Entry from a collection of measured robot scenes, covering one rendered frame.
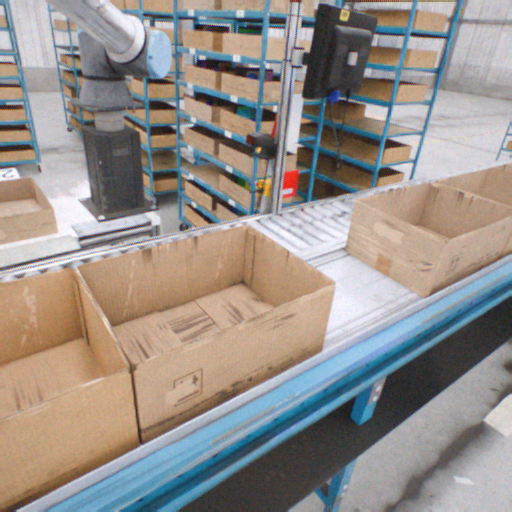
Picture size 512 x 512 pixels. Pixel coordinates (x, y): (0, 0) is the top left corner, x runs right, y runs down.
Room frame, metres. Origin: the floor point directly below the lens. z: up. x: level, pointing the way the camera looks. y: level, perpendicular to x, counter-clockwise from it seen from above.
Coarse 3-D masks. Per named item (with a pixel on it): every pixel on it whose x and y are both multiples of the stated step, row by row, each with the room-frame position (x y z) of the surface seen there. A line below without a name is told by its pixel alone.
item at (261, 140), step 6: (252, 132) 1.63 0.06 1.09; (258, 132) 1.65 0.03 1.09; (264, 132) 1.67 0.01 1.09; (246, 138) 1.61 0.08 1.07; (252, 138) 1.58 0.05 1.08; (258, 138) 1.59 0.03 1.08; (264, 138) 1.60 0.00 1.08; (270, 138) 1.62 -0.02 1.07; (252, 144) 1.58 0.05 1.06; (258, 144) 1.59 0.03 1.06; (264, 144) 1.60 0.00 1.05; (270, 144) 1.62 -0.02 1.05; (258, 150) 1.62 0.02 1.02; (264, 150) 1.62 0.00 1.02; (264, 156) 1.62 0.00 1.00
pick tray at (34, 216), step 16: (0, 192) 1.46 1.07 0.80; (16, 192) 1.50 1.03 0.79; (32, 192) 1.54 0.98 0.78; (0, 208) 1.40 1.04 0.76; (16, 208) 1.41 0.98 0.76; (32, 208) 1.43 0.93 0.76; (48, 208) 1.33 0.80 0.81; (0, 224) 1.14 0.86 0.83; (16, 224) 1.17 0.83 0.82; (32, 224) 1.20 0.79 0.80; (48, 224) 1.23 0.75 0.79; (0, 240) 1.14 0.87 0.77; (16, 240) 1.17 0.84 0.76
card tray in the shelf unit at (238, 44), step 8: (224, 40) 2.42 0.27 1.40; (232, 40) 2.35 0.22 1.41; (240, 40) 2.29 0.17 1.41; (248, 40) 2.23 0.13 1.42; (256, 40) 2.17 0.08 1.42; (272, 40) 2.15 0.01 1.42; (280, 40) 2.18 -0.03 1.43; (304, 40) 2.27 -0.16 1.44; (224, 48) 2.42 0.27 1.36; (232, 48) 2.35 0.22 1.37; (240, 48) 2.29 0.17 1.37; (248, 48) 2.23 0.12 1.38; (256, 48) 2.17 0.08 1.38; (272, 48) 2.15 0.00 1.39; (280, 48) 2.18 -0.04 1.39; (248, 56) 2.22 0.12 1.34; (256, 56) 2.17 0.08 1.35; (272, 56) 2.15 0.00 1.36; (280, 56) 2.18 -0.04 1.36
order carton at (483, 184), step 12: (444, 180) 1.35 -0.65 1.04; (456, 180) 1.40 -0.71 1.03; (468, 180) 1.46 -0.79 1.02; (480, 180) 1.52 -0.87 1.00; (492, 180) 1.52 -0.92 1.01; (504, 180) 1.49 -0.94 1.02; (468, 192) 1.48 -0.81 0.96; (480, 192) 1.54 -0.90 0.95; (492, 192) 1.51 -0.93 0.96; (504, 192) 1.48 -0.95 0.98; (504, 204) 1.12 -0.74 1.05; (504, 252) 1.09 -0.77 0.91
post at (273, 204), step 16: (288, 16) 1.63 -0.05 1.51; (288, 32) 1.63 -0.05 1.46; (288, 48) 1.61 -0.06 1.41; (288, 64) 1.61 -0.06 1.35; (288, 80) 1.61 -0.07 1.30; (288, 96) 1.62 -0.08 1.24; (288, 112) 1.62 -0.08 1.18; (288, 128) 1.63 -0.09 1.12; (272, 176) 1.63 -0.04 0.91; (272, 192) 1.63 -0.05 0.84; (272, 208) 1.61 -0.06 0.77
